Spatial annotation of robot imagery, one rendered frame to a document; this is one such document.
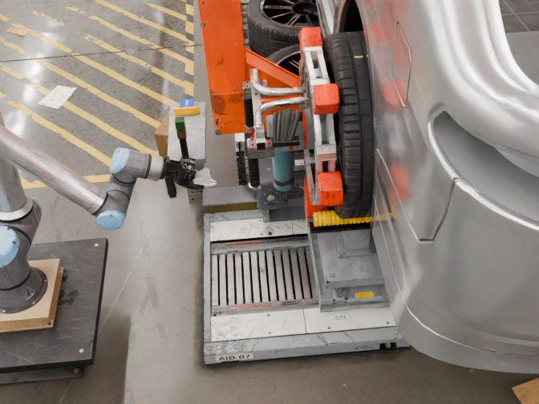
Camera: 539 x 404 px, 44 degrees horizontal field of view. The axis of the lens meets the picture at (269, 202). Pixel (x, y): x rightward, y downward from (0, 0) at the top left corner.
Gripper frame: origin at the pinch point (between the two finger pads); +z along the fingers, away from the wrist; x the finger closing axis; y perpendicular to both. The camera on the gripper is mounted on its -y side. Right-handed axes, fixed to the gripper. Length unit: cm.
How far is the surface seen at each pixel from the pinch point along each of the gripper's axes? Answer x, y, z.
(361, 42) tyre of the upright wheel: 5, 67, 29
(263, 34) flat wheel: 141, -4, 45
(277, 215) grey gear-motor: 38, -42, 51
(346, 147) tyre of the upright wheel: -25, 46, 26
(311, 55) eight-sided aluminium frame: 11, 55, 18
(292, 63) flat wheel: 105, 2, 53
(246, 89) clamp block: 20.2, 30.5, 4.6
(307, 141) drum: -2.9, 29.9, 24.7
